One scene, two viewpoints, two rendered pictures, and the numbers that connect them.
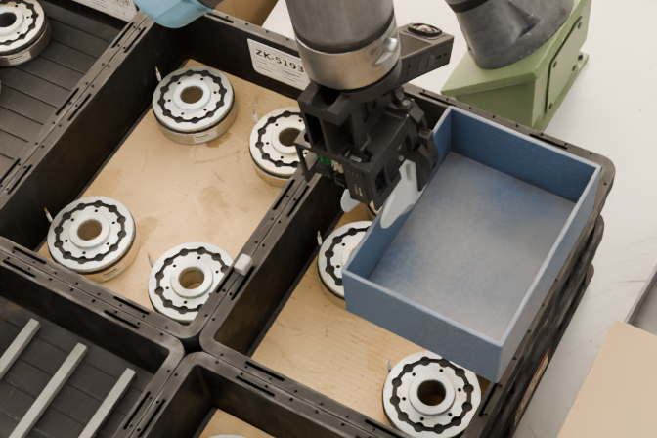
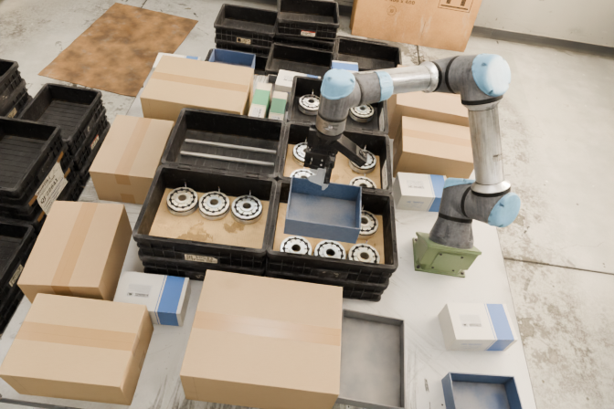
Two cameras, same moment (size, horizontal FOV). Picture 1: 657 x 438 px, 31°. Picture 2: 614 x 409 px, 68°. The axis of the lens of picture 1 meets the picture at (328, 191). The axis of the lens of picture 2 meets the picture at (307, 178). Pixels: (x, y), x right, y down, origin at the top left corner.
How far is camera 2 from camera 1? 0.70 m
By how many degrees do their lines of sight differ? 31
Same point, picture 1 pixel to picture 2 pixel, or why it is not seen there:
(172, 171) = (338, 165)
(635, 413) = (312, 300)
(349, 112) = (313, 134)
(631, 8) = (496, 286)
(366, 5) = (328, 108)
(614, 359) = (327, 289)
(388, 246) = (314, 194)
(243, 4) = (411, 165)
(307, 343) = not seen: hidden behind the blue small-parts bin
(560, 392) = not seen: hidden behind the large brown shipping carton
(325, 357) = not seen: hidden behind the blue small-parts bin
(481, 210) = (338, 214)
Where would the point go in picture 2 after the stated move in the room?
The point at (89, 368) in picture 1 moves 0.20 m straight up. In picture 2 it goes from (269, 169) to (271, 129)
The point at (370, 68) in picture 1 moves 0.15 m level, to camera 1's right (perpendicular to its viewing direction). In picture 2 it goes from (322, 127) to (358, 167)
